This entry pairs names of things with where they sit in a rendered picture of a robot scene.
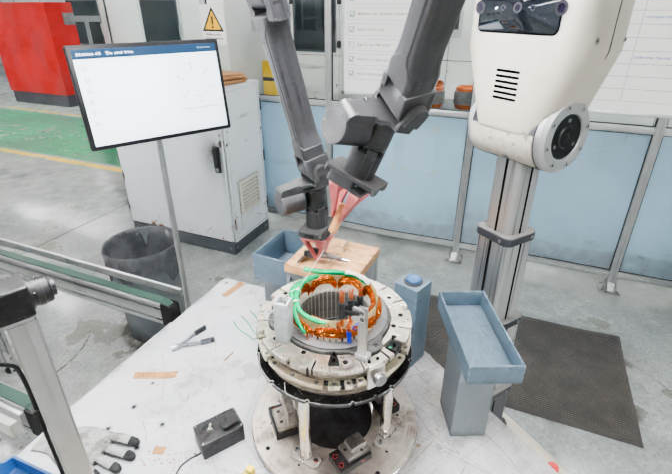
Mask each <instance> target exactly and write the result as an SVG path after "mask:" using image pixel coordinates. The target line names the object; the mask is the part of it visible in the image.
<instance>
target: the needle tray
mask: <svg viewBox="0 0 672 474"><path fill-rule="evenodd" d="M437 307H438V309H439V312H440V315H441V317H442V320H443V323H444V325H445V328H446V331H447V333H448V336H449V342H448V349H447V356H446V363H445V370H444V377H443V384H442V391H441V398H440V404H441V407H442V411H443V414H444V417H445V421H446V424H447V428H448V431H449V435H450V436H484V433H485V429H486V424H487V419H488V415H489V410H490V405H491V401H492V396H493V391H494V386H495V384H511V383H522V381H523V377H524V373H525V369H526V365H525V363H524V362H523V360H522V358H521V356H520V354H519V353H518V351H517V349H516V347H515V345H514V344H513V342H512V340H511V338H510V336H509V335H508V333H507V331H506V329H505V328H504V326H503V324H502V322H501V320H500V319H499V317H498V315H497V313H496V311H495V310H494V308H493V306H492V304H491V303H490V301H489V299H488V297H487V295H486V294H485V292H484V291H439V296H438V304H437Z"/></svg>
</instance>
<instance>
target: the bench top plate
mask: <svg viewBox="0 0 672 474"><path fill-rule="evenodd" d="M238 282H240V281H236V280H232V279H227V278H224V279H223V280H221V281H220V282H219V283H218V284H216V285H215V286H214V287H213V288H212V289H211V290H209V291H208V292H207V293H206V294H205V295H204V296H202V297H201V298H200V299H199V300H198V301H197V302H195V303H194V304H193V305H192V306H191V307H189V308H188V309H187V310H186V311H185V312H184V313H182V314H181V315H180V316H179V317H178V318H177V319H175V320H174V321H173V322H172V323H171V324H169V325H168V326H167V327H166V328H165V329H164V330H162V331H161V332H160V333H159V334H158V335H157V336H155V337H154V338H153V339H152V340H151V341H150V342H148V343H147V344H146V345H145V346H144V347H142V348H141V349H140V350H139V351H138V352H137V353H135V354H134V355H133V356H132V357H131V358H130V359H128V360H127V361H126V362H125V363H124V364H123V365H121V366H120V367H119V368H118V369H117V370H115V371H114V372H113V373H112V374H111V375H110V376H108V377H107V378H106V379H105V380H104V381H103V382H101V383H100V384H99V385H98V386H97V387H96V388H94V389H93V390H92V391H91V392H90V393H88V394H87V395H86V396H85V397H84V398H83V399H81V400H80V401H79V402H78V403H77V404H76V405H74V406H73V407H72V408H71V409H70V410H71V413H72V416H73V418H74V421H75V424H76V426H77V427H82V426H95V427H100V428H103V429H106V430H108V431H112V432H114V433H115V432H118V433H124V434H128V435H131V436H135V437H137V438H139V439H140V444H139V445H138V446H137V447H133V446H129V445H125V444H122V443H116V442H115V443H114V444H116V445H118V446H121V447H124V448H126V449H129V450H132V451H134V452H135V453H136V458H135V459H134V460H133V461H127V460H124V459H122V458H119V457H117V456H113V455H110V454H105V455H106V456H108V457H110V458H112V459H113V460H115V461H116V462H118V463H119V464H121V466H122V470H121V472H119V473H118V474H176V472H177V470H178V468H179V466H180V465H181V464H182V462H183V463H184V462H185V461H186V460H187V459H189V458H190V457H192V456H194V455H196V454H198V453H200V452H201V451H200V449H199V447H198V444H197V442H196V439H195V434H194V430H193V426H195V425H197V424H199V423H201V422H203V421H205V420H207V419H209V418H211V417H214V416H216V415H217V414H219V413H221V412H223V411H226V410H228V409H230V408H232V407H234V409H235V410H236V412H237V414H238V416H239V417H240V419H241V421H242V423H243V424H244V433H245V439H244V440H242V441H240V442H239V443H238V445H237V443H236V444H234V445H233V446H231V447H229V448H227V449H225V450H223V451H221V452H219V453H217V454H216V455H214V456H212V457H210V458H208V459H206V460H204V458H203V456H202V454H200V455H198V456H196V457H194V458H192V459H191V460H189V461H188V462H187V463H185V464H184V465H183V466H182V467H181V468H180V470H179V472H178V474H242V472H243V471H244V472H245V468H246V466H247V463H248V464H249V465H251V466H253V467H255V474H272V473H271V472H270V471H269V470H268V469H267V467H266V466H265V465H264V463H263V462H262V460H261V458H260V457H259V455H258V452H257V450H256V447H255V444H254V440H253V433H252V421H253V414H254V410H255V407H256V404H257V402H258V400H259V398H260V396H261V394H262V393H263V391H264V390H265V389H266V387H267V386H268V385H269V384H270V383H269V382H268V384H266V378H265V377H264V375H263V374H262V372H261V370H260V367H259V364H258V358H257V346H258V341H259V340H258V339H255V338H257V337H256V334H255V333H256V327H257V333H258V326H257V321H258V320H257V319H256V317H257V318H258V315H259V312H260V309H261V306H260V304H261V305H262V306H263V304H264V303H265V301H266V299H265V288H263V287H259V286H256V285H252V284H248V283H245V284H244V285H242V286H241V287H240V288H239V289H237V290H236V291H234V292H233V293H232V294H230V295H229V296H227V297H224V296H223V295H221V294H223V293H224V292H226V291H227V290H229V289H230V288H232V287H233V286H234V285H236V284H237V283H238ZM250 311H252V312H253V313H254V314H255V316H256V317H255V316H254V315H253V314H252V313H251V312H250ZM241 315H242V316H243V317H244V318H245V319H246V320H247V321H248V322H249V324H250V325H251V327H252V329H253V330H254V332H255V333H254V332H253V331H252V329H251V327H250V326H249V324H248V323H247V322H246V321H245V320H244V319H243V318H242V316H241ZM233 320H234V321H235V323H236V325H237V327H238V328H239V329H240V330H241V331H243V332H244V333H246V334H248V335H250V336H251V337H252V338H253V339H255V340H253V339H251V338H250V337H249V336H247V335H246V334H244V333H242V332H241V331H240V330H239V329H238V328H237V327H236V326H235V324H234V321H233ZM203 325H206V329H207V330H205V331H203V332H202V333H200V334H199V335H197V336H194V337H193V338H191V339H190V340H189V341H188V342H193V341H200V340H201V339H205V338H210V337H214V339H215V342H213V343H209V344H205V345H201V344H199V345H191V346H184V347H181V348H179V349H177V350H175V351H173V352H172V350H174V349H175V348H177V347H178V346H175V347H170V346H172V345H175V344H178V343H181V342H182V341H184V340H185V339H186V338H187V337H189V336H190V335H191V334H192V333H194V331H195V330H197V329H198V328H200V327H202V326H203ZM188 342H186V343H188ZM171 371H178V373H177V376H176V378H168V379H133V376H134V374H135V372H171ZM443 377H444V368H443V367H442V366H441V365H440V364H438V363H437V362H436V361H435V360H434V359H433V358H432V357H431V356H430V355H429V354H428V353H427V352H425V351H424V355H423V356H422V357H421V358H420V359H419V360H418V361H417V362H416V363H415V364H414V365H413V366H412V367H411V368H409V370H408V372H407V374H406V376H405V377H404V379H403V380H402V381H401V382H400V384H401V385H402V386H403V388H404V389H405V390H406V392H407V393H408V395H409V397H410V398H411V400H412V403H413V405H414V408H415V411H416V416H417V437H416V442H415V446H414V449H413V451H412V453H411V455H410V457H409V459H408V461H407V462H406V464H405V465H404V466H403V468H402V469H401V470H400V471H399V472H398V473H397V474H558V473H557V472H556V471H555V470H554V469H553V468H552V467H551V466H550V465H549V464H548V463H547V462H545V461H544V460H543V459H542V458H541V457H540V456H539V455H538V454H537V453H536V452H535V451H534V450H532V449H531V448H530V447H529V446H528V445H527V444H526V443H525V442H524V441H523V440H522V439H520V438H519V437H518V436H517V435H516V434H515V433H514V432H513V431H512V430H511V429H510V428H509V427H507V426H506V425H505V424H504V423H503V422H502V421H501V420H500V419H499V418H498V417H497V416H496V415H494V414H493V413H492V412H491V411H490V410H489V415H488V419H487V424H486V429H485V433H484V436H450V435H449V431H448V428H447V424H446V421H445V417H444V414H443V411H442V407H441V404H440V398H441V391H442V384H443ZM43 435H44V433H41V434H40V435H39V436H38V437H37V438H36V439H34V440H33V441H32V442H31V443H30V444H29V445H28V446H26V447H25V448H24V449H23V450H22V451H21V452H20V453H19V454H18V455H17V457H19V458H21V459H23V460H25V461H27V462H29V463H32V464H34V465H36V466H38V467H40V468H42V469H44V470H46V471H49V472H51V473H53V474H60V472H59V469H58V467H57V464H56V463H54V462H53V460H52V458H51V457H50V456H49V455H47V454H44V453H40V452H35V451H31V449H32V447H33V446H34V444H35V443H36V442H37V441H38V440H39V439H40V438H41V437H42V436H43ZM436 441H437V442H436ZM438 442H439V443H440V444H442V445H443V447H444V448H445V449H447V450H443V449H444V448H443V447H442V445H440V444H439V443H438ZM169 443H170V445H169ZM155 446H162V447H167V448H166V450H165V452H164V454H163V455H159V454H152V452H153V450H154V448H155ZM441 450H443V451H441ZM148 451H150V452H148ZM440 451H441V452H440ZM176 453H177V454H176ZM169 454H170V455H169ZM187 457H188V458H187ZM149 458H150V459H149ZM158 458H159V459H161V460H158ZM140 459H142V460H140ZM148 459H149V460H148ZM168 459H169V460H168ZM173 459H175V460H173ZM153 460H154V461H153ZM155 460H156V461H155ZM167 460H168V461H167ZM179 460H180V461H179ZM253 460H254V462H253ZM143 461H144V462H145V463H143ZM162 462H163V464H160V463H162ZM169 462H171V463H169ZM252 462H253V464H252ZM174 463H175V465H174ZM144 464H145V465H146V466H145V465H144ZM152 465H153V466H152ZM191 465H192V466H191ZM190 466H191V467H190ZM235 466H236V467H237V468H238V469H239V470H240V471H241V472H240V471H238V470H237V469H236V467H235ZM173 467H175V468H173ZM181 469H183V471H182V470H181ZM222 469H223V470H222ZM224 469H225V470H224ZM225 471H227V472H225ZM186 472H188V473H186Z"/></svg>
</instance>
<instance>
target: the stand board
mask: <svg viewBox="0 0 672 474"><path fill-rule="evenodd" d="M346 242H347V241H346V240H342V239H337V238H332V240H331V242H330V244H329V246H328V248H327V251H326V252H327V253H330V254H333V255H335V256H340V257H343V258H346V259H349V260H350V261H349V263H348V262H342V261H337V260H335V263H334V265H333V266H332V267H331V268H330V267H329V261H330V259H323V258H321V259H320V261H317V260H314V258H310V257H308V258H307V259H306V260H305V261H304V262H302V263H301V264H300V265H299V266H297V261H298V260H299V259H300V258H301V257H302V256H303V255H304V251H305V250H308V248H307V247H306V246H305V245H304V246H303V247H302V248H301V249H300V250H299V251H298V252H297V253H296V254H295V255H294V256H292V257H291V258H290V259H289V260H288V261H287V262H286V263H285V264H284V271H285V272H288V273H292V274H296V275H300V276H303V277H306V276H307V275H308V273H309V272H304V271H303V268H304V267H310V268H312V267H313V266H314V264H315V262H316V261H317V263H316V264H315V266H314V267H313V268H316V269H335V270H344V271H346V270H349V271H352V272H356V273H359V274H361V275H365V273H366V272H367V271H368V269H369V268H370V267H371V265H372V264H373V263H374V261H375V260H376V259H377V257H378V256H379V253H380V248H378V247H373V246H369V245H364V244H360V243H355V242H351V241H349V248H348V249H347V250H346V251H345V252H343V246H344V245H345V243H346ZM312 274H317V273H311V272H310V273H309V275H312ZM309 275H308V276H309Z"/></svg>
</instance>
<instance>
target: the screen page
mask: <svg viewBox="0 0 672 474"><path fill-rule="evenodd" d="M70 52H71V56H72V59H73V63H74V67H75V71H76V74H77V78H78V82H79V85H80V89H81V93H82V96H83V100H84V104H85V107H86V111H87V115H88V118H89V122H90V126H91V130H92V133H93V137H94V141H95V144H96V147H100V146H106V145H111V144H117V143H123V142H129V141H135V140H141V139H146V138H152V137H158V136H164V135H170V134H176V133H181V132H187V131H193V130H199V129H205V128H211V127H217V126H222V125H228V123H227V117H226V111H225V105H224V99H223V92H222V86H221V80H220V74H219V68H218V62H217V56H216V49H215V43H198V44H179V45H160V46H141V47H122V48H103V49H84V50H70Z"/></svg>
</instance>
